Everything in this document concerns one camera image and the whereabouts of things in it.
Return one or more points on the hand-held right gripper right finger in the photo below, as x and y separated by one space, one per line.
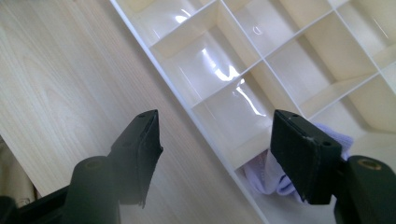
305 155

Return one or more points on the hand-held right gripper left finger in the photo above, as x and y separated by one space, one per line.
137 158

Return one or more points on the light purple sock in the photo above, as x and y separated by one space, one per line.
264 175

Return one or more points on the cream divided storage box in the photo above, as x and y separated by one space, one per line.
214 62

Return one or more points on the beige cloth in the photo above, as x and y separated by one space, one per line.
12 174

